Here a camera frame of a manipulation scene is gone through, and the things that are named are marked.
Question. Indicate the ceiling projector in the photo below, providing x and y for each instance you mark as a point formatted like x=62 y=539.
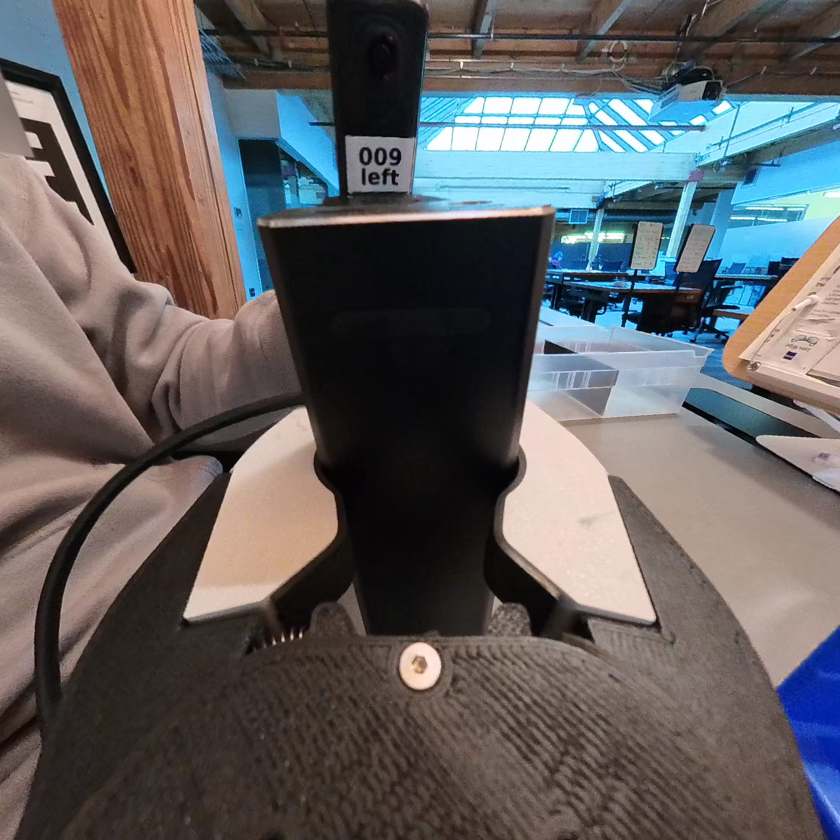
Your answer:
x=689 y=92

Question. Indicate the wooden document board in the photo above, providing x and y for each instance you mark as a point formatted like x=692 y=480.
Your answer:
x=761 y=308

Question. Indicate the long background table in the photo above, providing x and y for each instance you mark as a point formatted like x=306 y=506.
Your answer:
x=604 y=289

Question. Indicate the person's grey hoodie torso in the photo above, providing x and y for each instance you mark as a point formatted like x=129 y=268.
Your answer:
x=144 y=512

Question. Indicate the wooden pillar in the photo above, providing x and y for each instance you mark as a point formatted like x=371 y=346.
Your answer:
x=151 y=131

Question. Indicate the skylight window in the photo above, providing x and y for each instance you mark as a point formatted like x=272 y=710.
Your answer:
x=525 y=124

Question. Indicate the person's left forearm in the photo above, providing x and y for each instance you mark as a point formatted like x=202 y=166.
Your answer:
x=164 y=341

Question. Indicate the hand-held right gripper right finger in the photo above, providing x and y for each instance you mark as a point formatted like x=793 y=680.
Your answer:
x=577 y=525

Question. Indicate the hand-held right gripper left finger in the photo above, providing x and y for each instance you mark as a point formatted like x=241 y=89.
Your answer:
x=262 y=525

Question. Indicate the white sign board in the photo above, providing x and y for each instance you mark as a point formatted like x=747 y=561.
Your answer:
x=646 y=246
x=695 y=248

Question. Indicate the clear plastic bin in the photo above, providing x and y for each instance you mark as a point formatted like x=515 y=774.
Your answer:
x=656 y=367

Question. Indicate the blue plastic bin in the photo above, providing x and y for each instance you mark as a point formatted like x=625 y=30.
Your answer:
x=814 y=722

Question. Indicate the dark background office chair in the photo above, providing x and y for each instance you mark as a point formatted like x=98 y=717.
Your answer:
x=689 y=289

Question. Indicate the black USB hub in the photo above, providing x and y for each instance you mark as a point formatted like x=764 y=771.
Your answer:
x=407 y=361

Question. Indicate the framed black white poster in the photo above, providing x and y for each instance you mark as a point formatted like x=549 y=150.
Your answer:
x=59 y=131

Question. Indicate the black stand base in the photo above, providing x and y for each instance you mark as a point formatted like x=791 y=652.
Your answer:
x=735 y=410

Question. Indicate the light grey desk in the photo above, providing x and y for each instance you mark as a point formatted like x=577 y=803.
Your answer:
x=722 y=525

